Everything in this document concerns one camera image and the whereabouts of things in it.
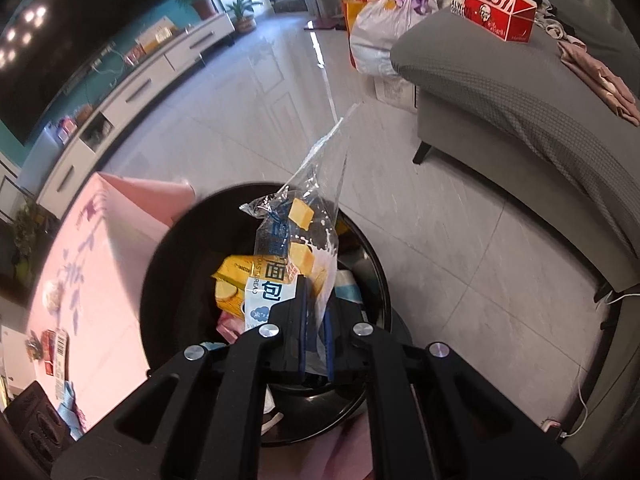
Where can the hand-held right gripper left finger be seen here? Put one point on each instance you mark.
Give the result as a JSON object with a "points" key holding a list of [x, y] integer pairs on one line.
{"points": [[290, 320]]}

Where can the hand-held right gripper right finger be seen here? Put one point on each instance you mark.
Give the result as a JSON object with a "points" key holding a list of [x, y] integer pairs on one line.
{"points": [[345, 330]]}

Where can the white blue medicine box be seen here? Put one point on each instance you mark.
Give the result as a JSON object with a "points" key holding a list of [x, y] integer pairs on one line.
{"points": [[60, 355]]}

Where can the clear blue bread bag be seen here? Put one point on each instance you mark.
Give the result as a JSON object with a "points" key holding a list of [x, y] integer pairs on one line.
{"points": [[280, 245]]}

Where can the yellow snack bag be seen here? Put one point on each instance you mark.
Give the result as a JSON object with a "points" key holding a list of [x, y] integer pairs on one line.
{"points": [[232, 270]]}

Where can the small red box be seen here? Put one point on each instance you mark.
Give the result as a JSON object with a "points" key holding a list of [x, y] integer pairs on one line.
{"points": [[48, 350]]}

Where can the black trash bin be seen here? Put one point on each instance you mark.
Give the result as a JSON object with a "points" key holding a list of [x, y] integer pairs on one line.
{"points": [[165, 270]]}

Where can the pink fleece clothing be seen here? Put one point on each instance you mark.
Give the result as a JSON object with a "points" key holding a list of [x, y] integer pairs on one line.
{"points": [[347, 455]]}

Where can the bushy potted plant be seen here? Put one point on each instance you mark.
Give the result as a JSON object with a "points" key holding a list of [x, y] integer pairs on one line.
{"points": [[30, 240]]}

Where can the white charger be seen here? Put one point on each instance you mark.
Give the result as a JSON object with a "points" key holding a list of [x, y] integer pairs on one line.
{"points": [[552, 427]]}

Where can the white television cabinet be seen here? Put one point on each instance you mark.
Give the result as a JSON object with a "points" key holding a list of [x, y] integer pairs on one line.
{"points": [[145, 80]]}

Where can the grey sofa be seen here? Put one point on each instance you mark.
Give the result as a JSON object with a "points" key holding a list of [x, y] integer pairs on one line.
{"points": [[500, 95]]}

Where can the red blue small display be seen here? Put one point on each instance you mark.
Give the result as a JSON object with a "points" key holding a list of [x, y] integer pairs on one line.
{"points": [[67, 129]]}

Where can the dark red floor mat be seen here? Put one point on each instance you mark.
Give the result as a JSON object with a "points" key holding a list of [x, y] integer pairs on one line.
{"points": [[325, 24]]}

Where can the large white plastic bag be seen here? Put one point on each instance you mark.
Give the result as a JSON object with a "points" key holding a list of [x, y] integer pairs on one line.
{"points": [[372, 30]]}

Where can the low potted plant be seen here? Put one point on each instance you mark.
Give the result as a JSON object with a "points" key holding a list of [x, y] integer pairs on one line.
{"points": [[243, 12]]}

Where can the orange tote bag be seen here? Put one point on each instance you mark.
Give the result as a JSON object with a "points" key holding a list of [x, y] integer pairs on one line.
{"points": [[352, 15]]}

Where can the white yellow desk calendar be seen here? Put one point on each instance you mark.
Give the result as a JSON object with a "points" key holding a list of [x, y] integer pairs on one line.
{"points": [[155, 34]]}

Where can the black television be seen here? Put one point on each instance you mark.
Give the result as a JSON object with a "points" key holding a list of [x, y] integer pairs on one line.
{"points": [[75, 50]]}

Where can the pink folded clothes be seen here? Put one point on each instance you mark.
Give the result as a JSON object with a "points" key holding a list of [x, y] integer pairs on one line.
{"points": [[600, 80]]}

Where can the red white cardboard box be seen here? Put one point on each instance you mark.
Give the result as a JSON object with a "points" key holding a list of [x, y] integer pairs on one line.
{"points": [[495, 5]]}

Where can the black white clothes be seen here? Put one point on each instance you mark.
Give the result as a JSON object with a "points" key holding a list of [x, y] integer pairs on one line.
{"points": [[552, 15]]}

